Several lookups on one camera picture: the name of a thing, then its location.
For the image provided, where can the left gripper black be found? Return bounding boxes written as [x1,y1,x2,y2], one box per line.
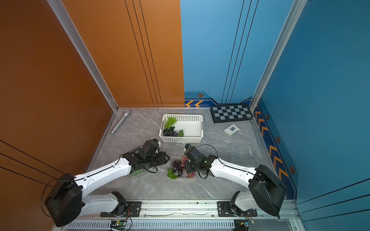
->
[145,151,172,167]

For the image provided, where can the red grape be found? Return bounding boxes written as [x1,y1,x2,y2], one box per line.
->
[181,156,196,178]

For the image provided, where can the clear clamshell container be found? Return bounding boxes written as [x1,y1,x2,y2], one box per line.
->
[127,167,158,179]
[167,156,197,180]

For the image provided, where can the dark purple grape bunch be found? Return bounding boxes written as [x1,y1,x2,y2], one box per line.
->
[171,160,185,178]

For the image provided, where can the green grape leaf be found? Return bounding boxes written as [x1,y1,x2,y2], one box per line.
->
[177,130,184,137]
[167,168,177,180]

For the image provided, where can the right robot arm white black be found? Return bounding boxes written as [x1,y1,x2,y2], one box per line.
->
[184,144,287,218]

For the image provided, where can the small black grape bunch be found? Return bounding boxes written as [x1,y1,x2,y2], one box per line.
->
[163,126,178,137]

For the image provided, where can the white perforated plastic basket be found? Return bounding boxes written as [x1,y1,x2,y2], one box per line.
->
[159,114,204,143]

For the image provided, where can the small green grape bunch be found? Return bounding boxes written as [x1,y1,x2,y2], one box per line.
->
[164,116,177,129]

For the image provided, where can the silver microphone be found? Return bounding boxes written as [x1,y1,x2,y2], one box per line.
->
[110,110,131,134]

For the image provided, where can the black grey chessboard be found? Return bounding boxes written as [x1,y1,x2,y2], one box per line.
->
[210,104,253,123]

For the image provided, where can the left green circuit board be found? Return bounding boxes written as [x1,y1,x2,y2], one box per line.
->
[109,220,128,231]

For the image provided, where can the green circuit board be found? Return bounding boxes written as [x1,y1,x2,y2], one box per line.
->
[240,218,255,228]
[109,220,128,231]

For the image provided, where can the right green circuit board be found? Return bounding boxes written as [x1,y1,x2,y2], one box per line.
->
[240,218,255,228]

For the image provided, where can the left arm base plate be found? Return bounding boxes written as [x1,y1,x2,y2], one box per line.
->
[100,201,142,218]

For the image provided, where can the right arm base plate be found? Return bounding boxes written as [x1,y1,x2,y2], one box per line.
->
[217,201,258,218]

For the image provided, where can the aluminium rail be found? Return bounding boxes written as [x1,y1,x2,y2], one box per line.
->
[130,199,301,220]

